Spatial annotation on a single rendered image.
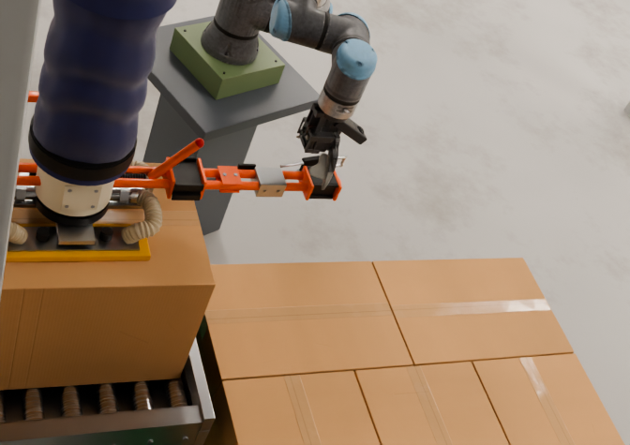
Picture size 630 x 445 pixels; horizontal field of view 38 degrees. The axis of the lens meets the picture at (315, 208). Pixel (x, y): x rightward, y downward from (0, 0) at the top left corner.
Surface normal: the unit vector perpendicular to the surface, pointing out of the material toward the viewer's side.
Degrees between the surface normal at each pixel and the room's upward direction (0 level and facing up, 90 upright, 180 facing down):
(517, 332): 0
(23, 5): 90
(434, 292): 0
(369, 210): 0
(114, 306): 90
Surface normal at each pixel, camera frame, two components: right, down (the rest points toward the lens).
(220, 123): 0.31, -0.68
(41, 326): 0.27, 0.73
